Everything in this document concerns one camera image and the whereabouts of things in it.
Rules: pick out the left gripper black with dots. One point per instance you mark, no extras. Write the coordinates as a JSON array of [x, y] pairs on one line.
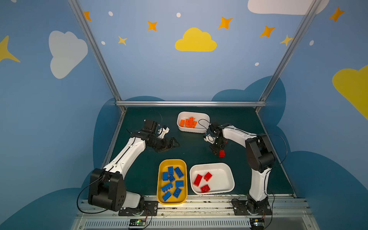
[[167, 143]]

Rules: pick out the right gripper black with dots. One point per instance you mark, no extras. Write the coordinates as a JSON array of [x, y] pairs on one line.
[[218, 145]]

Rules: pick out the red sloped brick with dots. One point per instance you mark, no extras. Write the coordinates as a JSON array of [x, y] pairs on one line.
[[221, 153]]

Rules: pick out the small orange lego brick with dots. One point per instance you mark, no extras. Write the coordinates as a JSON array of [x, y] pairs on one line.
[[182, 123]]

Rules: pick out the orange lego chassis piece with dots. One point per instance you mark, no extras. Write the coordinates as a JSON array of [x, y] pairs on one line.
[[191, 122]]

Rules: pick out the red cube brick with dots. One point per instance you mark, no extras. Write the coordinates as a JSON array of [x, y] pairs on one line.
[[207, 176]]

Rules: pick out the blue 2x3 lego brick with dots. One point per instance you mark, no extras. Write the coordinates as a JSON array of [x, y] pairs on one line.
[[170, 170]]

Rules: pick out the blue 2x4 brick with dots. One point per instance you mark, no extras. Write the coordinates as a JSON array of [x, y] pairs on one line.
[[178, 172]]

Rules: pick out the red 2x4 lego brick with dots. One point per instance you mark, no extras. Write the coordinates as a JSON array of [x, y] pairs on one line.
[[197, 180]]

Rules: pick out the small blue 2x2 brick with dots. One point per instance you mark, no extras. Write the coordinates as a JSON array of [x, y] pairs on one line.
[[171, 178]]

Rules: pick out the red 2x2 plate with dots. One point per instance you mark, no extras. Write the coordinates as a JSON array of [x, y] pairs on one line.
[[205, 189]]

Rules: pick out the blue long brick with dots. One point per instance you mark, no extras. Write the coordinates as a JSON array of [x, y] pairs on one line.
[[166, 196], [167, 187]]

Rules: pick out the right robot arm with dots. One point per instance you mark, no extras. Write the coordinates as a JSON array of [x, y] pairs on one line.
[[260, 157]]

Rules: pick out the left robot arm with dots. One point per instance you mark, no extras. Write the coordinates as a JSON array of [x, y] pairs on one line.
[[107, 187]]

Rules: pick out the far white plastic bin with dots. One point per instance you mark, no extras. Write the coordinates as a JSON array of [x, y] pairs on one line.
[[203, 122]]

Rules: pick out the white plastic bin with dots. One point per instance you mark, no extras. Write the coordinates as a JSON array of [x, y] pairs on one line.
[[203, 122], [222, 180]]

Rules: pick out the near white plastic bin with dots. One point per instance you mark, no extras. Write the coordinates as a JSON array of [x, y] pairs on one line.
[[222, 180]]

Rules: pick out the yellow plastic bin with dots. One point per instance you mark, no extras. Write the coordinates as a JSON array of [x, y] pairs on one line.
[[164, 168]]

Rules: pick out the right circuit board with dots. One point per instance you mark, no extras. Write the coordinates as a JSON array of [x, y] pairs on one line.
[[257, 224]]

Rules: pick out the circuit board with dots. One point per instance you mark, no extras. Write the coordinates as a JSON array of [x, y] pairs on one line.
[[257, 224], [136, 224]]

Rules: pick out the left circuit board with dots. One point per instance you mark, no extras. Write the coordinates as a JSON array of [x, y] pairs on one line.
[[136, 224]]

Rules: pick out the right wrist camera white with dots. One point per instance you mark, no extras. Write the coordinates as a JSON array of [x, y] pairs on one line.
[[207, 136]]

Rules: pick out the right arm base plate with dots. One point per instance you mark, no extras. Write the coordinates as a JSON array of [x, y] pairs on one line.
[[251, 207]]

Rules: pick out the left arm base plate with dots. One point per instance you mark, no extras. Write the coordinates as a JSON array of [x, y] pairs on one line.
[[149, 208]]

